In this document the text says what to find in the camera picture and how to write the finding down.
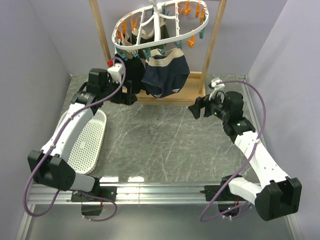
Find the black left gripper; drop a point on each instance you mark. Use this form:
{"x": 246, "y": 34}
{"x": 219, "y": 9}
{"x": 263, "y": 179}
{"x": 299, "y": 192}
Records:
{"x": 128, "y": 98}

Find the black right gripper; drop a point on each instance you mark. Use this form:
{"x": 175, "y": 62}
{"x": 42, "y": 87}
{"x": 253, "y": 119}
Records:
{"x": 202, "y": 102}

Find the navy blue underwear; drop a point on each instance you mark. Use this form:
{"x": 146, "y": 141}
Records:
{"x": 165, "y": 75}

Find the teal clothes peg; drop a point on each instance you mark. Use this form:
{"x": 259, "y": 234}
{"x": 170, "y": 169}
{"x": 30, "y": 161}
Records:
{"x": 147, "y": 54}
{"x": 162, "y": 50}

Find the white oval clip hanger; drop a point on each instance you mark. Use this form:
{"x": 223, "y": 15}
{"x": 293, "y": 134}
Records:
{"x": 154, "y": 15}

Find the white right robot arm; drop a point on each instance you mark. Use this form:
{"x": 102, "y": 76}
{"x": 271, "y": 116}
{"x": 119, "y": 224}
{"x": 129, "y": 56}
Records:
{"x": 277, "y": 194}

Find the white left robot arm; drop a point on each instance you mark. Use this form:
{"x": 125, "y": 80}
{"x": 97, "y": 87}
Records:
{"x": 49, "y": 166}

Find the black hanging underwear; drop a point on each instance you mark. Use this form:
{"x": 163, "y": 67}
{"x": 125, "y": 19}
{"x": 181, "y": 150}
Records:
{"x": 135, "y": 70}

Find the orange clothes peg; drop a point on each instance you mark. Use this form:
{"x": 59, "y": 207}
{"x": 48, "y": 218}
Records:
{"x": 191, "y": 41}

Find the white perforated laundry basket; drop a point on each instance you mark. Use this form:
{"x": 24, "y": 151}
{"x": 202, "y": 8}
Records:
{"x": 81, "y": 140}

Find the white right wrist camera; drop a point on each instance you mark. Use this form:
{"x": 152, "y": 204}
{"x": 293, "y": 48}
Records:
{"x": 215, "y": 85}

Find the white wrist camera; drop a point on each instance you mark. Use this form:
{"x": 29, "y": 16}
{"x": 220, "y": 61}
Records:
{"x": 116, "y": 71}
{"x": 215, "y": 85}

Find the wooden drying rack frame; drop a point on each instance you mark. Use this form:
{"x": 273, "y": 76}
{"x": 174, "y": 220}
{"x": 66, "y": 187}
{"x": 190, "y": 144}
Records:
{"x": 195, "y": 84}

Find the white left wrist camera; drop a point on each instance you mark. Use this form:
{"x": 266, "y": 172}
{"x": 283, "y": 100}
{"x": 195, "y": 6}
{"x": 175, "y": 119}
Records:
{"x": 116, "y": 71}

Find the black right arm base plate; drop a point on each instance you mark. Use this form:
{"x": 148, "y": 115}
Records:
{"x": 211, "y": 190}

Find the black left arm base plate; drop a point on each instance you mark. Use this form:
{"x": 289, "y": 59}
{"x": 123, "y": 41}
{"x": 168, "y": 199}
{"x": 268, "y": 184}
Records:
{"x": 105, "y": 192}

